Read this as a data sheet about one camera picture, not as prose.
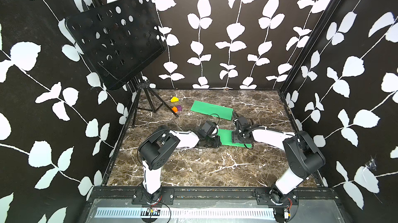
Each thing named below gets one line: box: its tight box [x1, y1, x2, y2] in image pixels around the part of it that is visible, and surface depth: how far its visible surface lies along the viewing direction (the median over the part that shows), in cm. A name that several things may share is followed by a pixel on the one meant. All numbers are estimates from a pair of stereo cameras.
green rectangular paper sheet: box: [190, 100, 234, 121], surface depth 113 cm
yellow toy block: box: [170, 95, 179, 103], surface depth 116 cm
